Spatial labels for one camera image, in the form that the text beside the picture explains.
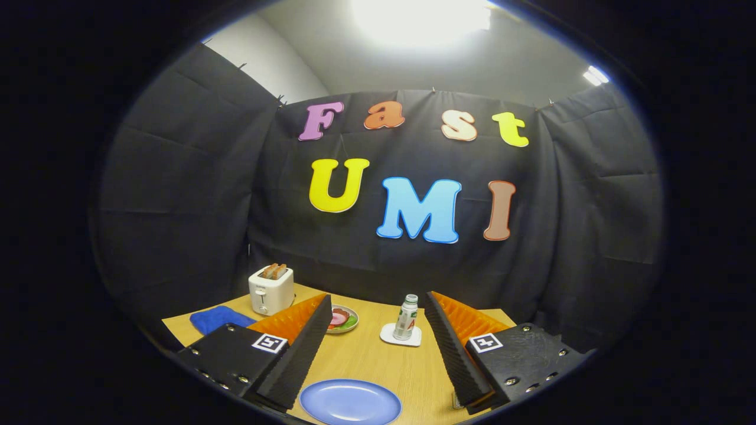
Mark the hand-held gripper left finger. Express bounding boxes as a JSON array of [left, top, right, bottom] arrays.
[[175, 293, 334, 414]]

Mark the blue round plate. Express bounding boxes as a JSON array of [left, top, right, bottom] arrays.
[[299, 378, 403, 425]]

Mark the small white drink bottle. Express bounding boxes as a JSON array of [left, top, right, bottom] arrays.
[[393, 294, 419, 341]]

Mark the white square coaster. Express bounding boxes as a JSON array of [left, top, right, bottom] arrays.
[[379, 322, 422, 347]]

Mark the large ceiling light panel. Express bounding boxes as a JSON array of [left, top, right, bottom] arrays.
[[351, 0, 492, 48]]

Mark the blue folded cloth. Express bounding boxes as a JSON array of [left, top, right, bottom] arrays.
[[190, 305, 258, 336]]

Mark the oval plate of food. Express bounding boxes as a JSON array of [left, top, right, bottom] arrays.
[[327, 304, 359, 335]]

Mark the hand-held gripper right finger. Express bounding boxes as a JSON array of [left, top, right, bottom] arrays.
[[424, 291, 597, 416]]

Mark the white toaster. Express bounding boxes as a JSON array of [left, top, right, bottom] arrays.
[[248, 263, 295, 316]]

